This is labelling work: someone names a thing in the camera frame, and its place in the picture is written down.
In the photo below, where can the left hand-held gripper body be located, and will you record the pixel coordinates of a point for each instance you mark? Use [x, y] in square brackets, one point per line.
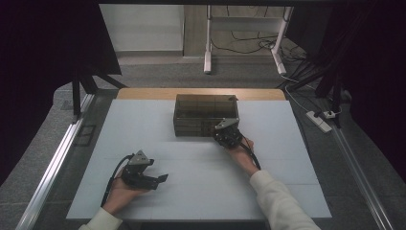
[139, 159]

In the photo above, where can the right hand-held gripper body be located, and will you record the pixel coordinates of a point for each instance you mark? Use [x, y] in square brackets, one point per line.
[228, 134]

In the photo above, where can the brown translucent drawer box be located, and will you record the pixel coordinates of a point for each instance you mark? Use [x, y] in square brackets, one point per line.
[198, 111]

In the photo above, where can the person's right hand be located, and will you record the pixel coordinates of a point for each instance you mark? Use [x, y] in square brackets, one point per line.
[244, 158]

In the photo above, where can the person's left hand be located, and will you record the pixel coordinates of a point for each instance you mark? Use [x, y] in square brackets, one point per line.
[121, 196]

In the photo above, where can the white table mat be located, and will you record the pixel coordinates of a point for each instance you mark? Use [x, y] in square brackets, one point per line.
[198, 198]

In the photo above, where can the black stand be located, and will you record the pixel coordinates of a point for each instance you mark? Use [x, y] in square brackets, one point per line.
[76, 96]
[335, 92]

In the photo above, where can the white power strip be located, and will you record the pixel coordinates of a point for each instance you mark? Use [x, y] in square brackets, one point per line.
[318, 122]

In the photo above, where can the white plug adapter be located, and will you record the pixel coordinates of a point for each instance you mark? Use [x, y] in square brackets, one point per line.
[329, 114]

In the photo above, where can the white cabinet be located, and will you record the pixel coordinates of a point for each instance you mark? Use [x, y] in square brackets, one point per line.
[143, 28]

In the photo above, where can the black curtain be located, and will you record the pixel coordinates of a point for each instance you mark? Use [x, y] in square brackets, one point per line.
[38, 64]
[376, 64]

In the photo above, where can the white desk frame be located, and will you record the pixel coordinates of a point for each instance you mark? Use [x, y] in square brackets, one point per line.
[208, 48]

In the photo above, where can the aluminium rail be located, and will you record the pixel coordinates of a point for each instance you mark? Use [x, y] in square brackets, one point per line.
[51, 175]
[360, 179]

